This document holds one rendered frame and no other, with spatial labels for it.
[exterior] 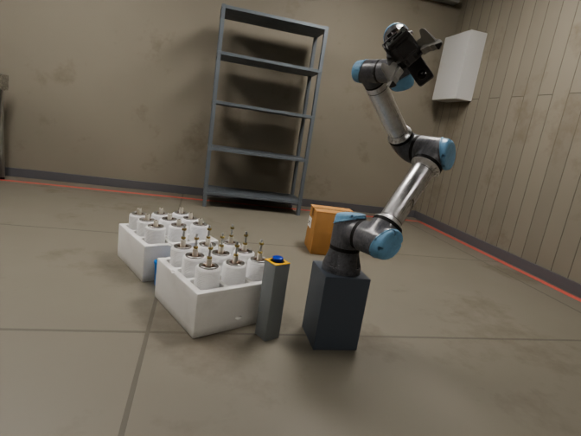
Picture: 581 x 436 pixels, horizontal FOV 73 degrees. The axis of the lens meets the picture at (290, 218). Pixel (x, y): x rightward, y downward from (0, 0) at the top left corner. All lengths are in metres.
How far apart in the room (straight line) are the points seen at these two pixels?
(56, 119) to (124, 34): 1.01
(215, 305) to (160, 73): 2.97
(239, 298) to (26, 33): 3.41
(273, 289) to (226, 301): 0.19
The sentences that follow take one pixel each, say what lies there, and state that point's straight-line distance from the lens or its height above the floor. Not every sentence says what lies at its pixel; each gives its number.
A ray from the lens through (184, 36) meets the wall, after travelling 4.17.
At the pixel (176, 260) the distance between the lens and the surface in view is 1.71.
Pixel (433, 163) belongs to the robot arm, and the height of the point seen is 0.76.
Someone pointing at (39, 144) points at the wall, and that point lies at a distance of 4.38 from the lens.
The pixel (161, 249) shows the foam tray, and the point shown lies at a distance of 1.97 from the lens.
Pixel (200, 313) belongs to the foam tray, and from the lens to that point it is 1.52.
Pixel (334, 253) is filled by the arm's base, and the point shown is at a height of 0.37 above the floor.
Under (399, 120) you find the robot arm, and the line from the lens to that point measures 1.55.
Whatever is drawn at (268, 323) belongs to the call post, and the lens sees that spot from 1.54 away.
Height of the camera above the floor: 0.80
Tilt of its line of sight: 13 degrees down
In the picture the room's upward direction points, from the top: 9 degrees clockwise
